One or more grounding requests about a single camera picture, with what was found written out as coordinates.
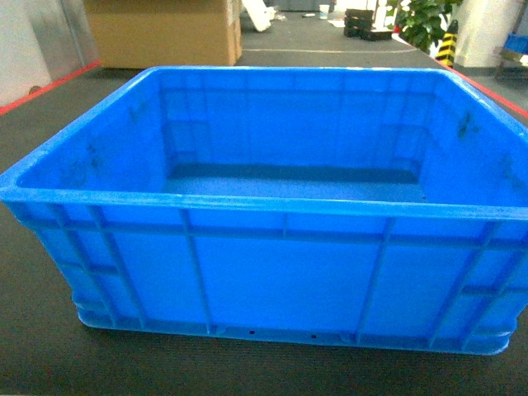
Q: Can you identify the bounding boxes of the large blue plastic crate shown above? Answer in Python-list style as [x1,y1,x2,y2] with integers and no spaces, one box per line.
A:
[1,67,527,355]

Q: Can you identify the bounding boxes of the large cardboard box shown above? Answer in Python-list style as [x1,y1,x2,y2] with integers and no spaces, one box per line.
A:
[83,1,242,69]

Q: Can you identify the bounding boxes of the white foam piece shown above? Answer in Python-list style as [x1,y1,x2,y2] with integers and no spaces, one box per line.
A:
[242,0,276,32]

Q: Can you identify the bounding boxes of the stack of black trays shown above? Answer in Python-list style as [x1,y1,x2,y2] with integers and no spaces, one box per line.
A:
[343,8,393,41]

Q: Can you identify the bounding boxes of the white paper cup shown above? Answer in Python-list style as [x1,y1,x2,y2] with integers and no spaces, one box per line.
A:
[318,4,330,20]

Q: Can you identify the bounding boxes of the green potted plant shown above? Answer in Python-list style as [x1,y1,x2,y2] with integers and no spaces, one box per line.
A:
[387,0,463,54]

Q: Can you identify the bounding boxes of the blue bin on right rack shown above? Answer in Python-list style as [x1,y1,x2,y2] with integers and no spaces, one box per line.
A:
[503,33,528,54]

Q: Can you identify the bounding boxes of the yellow black striped post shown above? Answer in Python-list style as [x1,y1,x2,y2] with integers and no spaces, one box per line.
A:
[436,19,459,68]

